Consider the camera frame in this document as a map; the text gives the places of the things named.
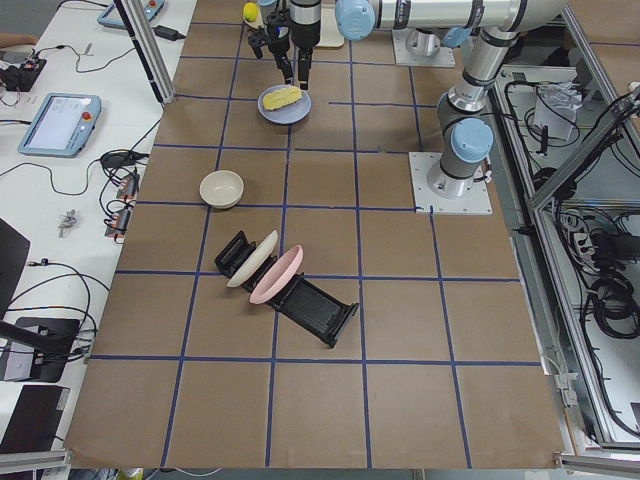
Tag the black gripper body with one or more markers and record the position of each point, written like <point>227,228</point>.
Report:
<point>303,33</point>
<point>279,45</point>

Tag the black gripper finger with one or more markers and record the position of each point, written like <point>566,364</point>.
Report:
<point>284,66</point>
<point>304,67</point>
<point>256,45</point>

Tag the bread loaf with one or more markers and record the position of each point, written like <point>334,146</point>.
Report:
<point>281,97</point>

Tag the blue plate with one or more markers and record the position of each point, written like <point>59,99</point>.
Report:
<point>288,114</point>

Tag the cream round plate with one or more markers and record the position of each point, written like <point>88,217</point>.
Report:
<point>254,22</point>

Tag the cream plate in rack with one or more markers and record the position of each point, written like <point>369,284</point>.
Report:
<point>254,261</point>

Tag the pink plate in rack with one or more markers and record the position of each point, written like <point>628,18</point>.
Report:
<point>276,278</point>

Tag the yellow lemon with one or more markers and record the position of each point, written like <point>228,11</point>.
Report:
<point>249,9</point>

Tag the black power adapter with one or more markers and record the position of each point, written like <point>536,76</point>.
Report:
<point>168,33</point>

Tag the cream bowl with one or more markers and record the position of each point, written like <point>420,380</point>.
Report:
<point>222,189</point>

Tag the teach pendant near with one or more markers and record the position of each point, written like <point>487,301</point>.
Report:
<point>61,126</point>

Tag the black dish rack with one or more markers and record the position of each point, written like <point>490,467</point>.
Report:
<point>301,301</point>

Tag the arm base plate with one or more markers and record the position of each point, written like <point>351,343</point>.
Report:
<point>415,47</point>
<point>436,193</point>

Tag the aluminium frame post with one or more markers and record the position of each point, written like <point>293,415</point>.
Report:
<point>146,46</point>

